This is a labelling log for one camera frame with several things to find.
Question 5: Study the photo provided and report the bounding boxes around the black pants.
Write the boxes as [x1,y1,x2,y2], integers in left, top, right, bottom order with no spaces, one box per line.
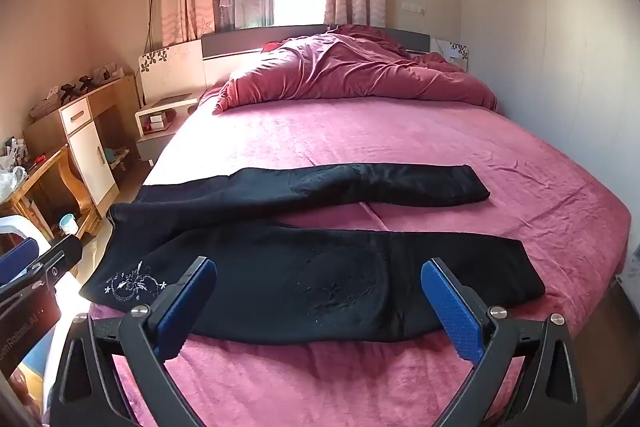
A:
[81,164,544,345]

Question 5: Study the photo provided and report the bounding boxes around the white plastic chair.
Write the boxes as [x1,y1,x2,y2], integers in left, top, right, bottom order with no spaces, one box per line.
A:
[0,216,39,255]

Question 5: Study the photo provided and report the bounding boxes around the light blue cup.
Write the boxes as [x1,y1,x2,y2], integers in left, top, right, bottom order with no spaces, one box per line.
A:
[58,213,79,235]

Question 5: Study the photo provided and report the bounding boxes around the wooden side shelf table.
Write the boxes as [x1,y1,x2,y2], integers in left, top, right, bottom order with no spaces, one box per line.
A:
[1,145,101,242]

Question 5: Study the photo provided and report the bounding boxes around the pink bed sheet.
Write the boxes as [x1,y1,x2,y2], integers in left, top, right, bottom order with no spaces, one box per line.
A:
[89,85,633,427]

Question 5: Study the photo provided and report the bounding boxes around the wooden desk cabinet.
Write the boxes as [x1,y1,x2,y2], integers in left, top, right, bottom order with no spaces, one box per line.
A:
[23,75,140,216]

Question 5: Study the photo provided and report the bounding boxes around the white bedside table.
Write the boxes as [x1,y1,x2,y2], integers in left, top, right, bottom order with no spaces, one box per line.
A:
[134,92,201,166]

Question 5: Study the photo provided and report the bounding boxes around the dark bed headboard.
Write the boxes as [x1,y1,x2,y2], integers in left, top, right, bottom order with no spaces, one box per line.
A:
[200,24,432,61]

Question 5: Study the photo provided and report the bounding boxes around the crumpled red duvet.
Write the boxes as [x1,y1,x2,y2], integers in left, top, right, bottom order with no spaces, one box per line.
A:
[202,25,498,114]

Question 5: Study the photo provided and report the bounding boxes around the wall power socket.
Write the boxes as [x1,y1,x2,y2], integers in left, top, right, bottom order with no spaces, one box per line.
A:
[401,2,425,15]

